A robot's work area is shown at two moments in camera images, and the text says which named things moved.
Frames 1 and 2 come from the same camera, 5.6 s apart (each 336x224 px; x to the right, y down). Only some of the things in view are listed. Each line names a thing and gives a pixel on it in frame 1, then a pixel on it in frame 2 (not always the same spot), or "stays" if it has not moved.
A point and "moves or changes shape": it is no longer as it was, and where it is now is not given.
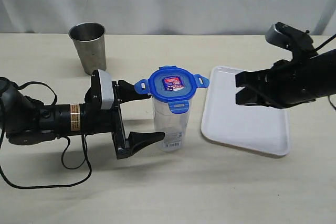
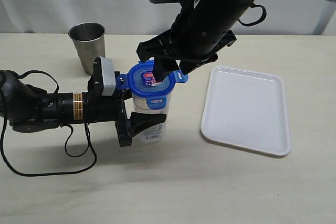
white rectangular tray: x=260 y=129 stays
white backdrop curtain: x=167 y=3 stays
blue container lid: x=172 y=85 to x=142 y=81
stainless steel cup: x=90 y=40 stays
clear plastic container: x=174 y=126 moves or changes shape
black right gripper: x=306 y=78 to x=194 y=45
